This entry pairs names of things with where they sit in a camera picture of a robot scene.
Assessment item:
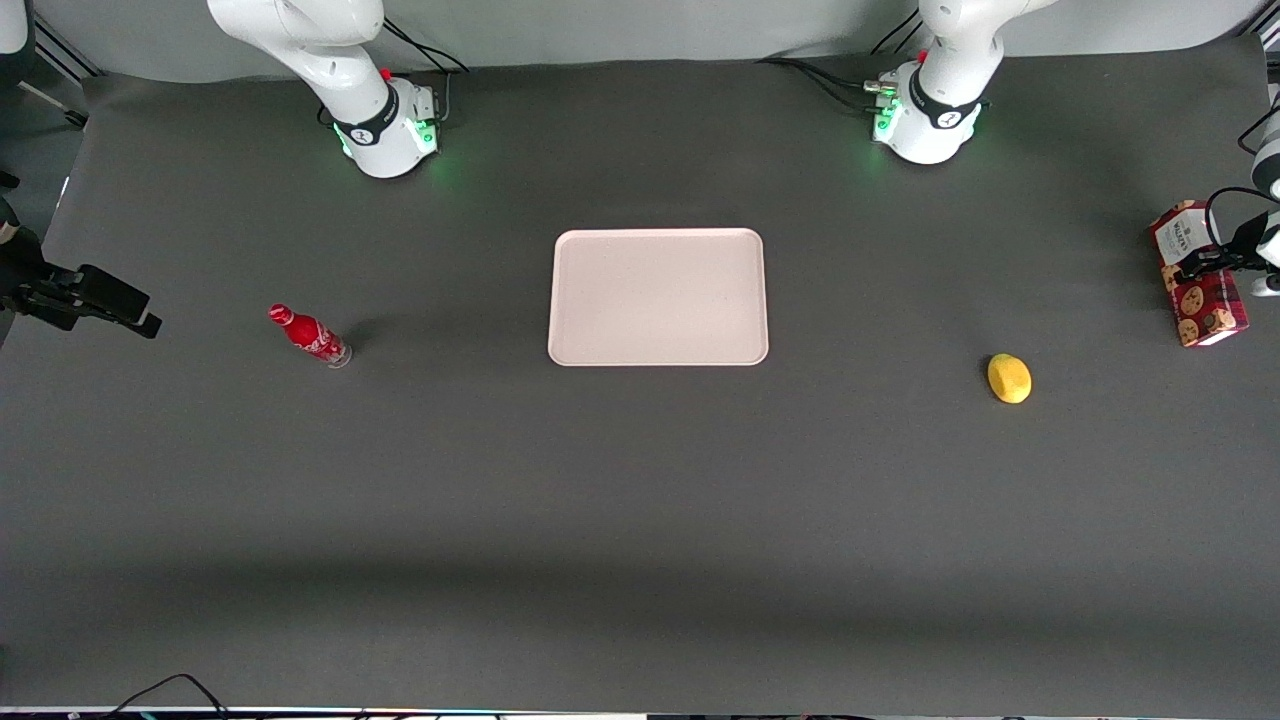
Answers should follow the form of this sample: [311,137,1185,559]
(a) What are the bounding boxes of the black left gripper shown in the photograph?
[1178,209,1273,285]

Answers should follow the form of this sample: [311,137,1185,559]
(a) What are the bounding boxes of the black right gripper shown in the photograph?
[0,228,163,340]

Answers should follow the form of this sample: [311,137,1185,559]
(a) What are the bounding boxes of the red cookie box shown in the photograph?
[1149,199,1251,349]

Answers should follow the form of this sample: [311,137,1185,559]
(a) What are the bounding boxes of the pale pink rectangular tray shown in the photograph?
[547,228,771,368]

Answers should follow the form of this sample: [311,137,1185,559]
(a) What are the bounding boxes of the red cola bottle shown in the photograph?
[267,304,354,370]

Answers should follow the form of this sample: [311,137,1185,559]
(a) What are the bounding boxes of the yellow lemon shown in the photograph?
[986,352,1033,406]

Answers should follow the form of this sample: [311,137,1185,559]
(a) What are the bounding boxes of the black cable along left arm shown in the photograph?
[1203,98,1280,263]

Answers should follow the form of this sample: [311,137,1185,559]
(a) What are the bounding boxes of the aluminium frame rail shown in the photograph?
[33,17,103,83]

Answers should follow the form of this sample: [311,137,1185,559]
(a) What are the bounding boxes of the black cable at table edge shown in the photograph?
[98,673,233,720]

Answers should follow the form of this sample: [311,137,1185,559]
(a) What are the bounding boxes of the thin black cable behind base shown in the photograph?
[868,8,924,59]

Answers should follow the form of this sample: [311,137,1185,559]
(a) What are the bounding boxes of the black cables at arm base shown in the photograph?
[318,17,472,129]
[756,56,898,113]

